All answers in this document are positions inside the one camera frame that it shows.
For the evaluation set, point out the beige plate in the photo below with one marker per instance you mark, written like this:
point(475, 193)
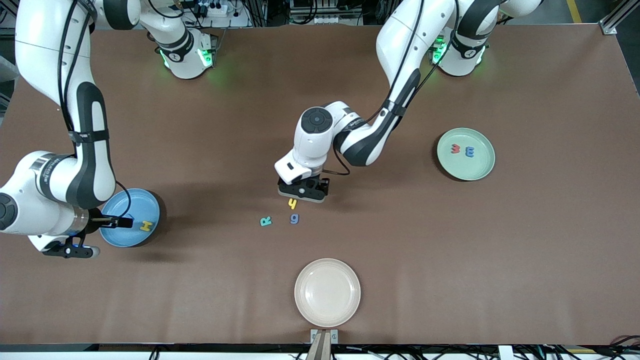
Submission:
point(327, 292)

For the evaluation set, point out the green plate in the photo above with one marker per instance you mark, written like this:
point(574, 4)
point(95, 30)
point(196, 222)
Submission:
point(472, 167)

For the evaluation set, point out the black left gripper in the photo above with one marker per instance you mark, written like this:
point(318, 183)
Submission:
point(324, 183)

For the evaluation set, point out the white power strip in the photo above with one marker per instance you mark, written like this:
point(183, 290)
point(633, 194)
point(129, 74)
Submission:
point(212, 10)

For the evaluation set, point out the blue plate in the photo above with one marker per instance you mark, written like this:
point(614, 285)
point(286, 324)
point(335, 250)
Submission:
point(135, 202)

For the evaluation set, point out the yellow foam letter y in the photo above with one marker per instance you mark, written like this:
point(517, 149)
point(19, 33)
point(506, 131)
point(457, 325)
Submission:
point(293, 204)

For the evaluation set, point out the blue foam letter E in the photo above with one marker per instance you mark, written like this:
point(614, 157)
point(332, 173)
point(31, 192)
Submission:
point(470, 151)

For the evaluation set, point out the blue foam letter g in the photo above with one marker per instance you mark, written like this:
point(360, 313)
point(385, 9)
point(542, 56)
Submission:
point(294, 218)

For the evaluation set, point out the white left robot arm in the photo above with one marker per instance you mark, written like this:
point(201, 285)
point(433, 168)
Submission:
point(405, 40)

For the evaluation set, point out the teal foam letter R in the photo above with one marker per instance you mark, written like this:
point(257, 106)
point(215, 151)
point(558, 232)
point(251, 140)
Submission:
point(265, 221)

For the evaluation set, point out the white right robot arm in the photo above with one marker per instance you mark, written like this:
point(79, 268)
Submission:
point(45, 45)

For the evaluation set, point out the aluminium frame post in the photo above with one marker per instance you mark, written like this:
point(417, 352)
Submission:
point(617, 17)
point(7, 20)

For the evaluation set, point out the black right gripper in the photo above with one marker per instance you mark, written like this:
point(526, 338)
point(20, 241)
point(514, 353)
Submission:
point(96, 220)

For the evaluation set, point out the grey equipment rack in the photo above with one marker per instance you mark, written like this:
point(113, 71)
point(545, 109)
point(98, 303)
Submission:
point(325, 10)

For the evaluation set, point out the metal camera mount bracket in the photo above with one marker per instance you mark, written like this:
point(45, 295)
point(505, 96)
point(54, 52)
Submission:
point(324, 345)

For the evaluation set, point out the yellow foam letter H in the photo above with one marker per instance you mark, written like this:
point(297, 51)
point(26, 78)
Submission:
point(145, 226)

